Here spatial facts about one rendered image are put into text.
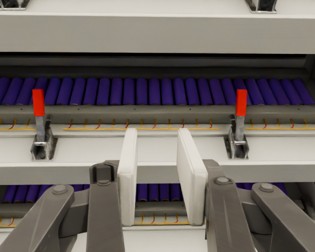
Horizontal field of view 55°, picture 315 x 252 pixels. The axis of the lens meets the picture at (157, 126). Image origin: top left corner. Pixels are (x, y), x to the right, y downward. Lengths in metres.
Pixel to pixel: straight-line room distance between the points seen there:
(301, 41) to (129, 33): 0.19
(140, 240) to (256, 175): 0.23
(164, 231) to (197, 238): 0.06
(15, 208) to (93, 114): 0.24
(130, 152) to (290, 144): 0.35
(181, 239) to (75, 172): 0.23
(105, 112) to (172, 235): 0.25
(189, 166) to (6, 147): 0.35
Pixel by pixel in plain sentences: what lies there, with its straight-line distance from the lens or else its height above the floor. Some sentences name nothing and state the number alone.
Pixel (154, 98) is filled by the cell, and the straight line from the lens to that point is 0.47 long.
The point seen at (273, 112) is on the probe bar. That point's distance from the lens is 0.48.
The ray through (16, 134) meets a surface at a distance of 0.47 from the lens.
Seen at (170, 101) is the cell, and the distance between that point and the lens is 0.47.
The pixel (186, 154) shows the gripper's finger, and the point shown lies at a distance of 0.17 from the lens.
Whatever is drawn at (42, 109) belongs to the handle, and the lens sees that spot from 0.42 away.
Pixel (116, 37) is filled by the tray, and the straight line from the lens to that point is 0.35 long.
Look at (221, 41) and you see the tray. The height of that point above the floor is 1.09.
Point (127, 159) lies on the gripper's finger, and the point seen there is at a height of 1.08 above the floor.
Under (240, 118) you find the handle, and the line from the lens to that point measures 0.42.
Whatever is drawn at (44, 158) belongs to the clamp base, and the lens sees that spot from 0.44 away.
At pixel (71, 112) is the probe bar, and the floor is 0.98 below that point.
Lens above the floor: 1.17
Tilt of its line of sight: 29 degrees down
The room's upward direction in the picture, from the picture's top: 1 degrees clockwise
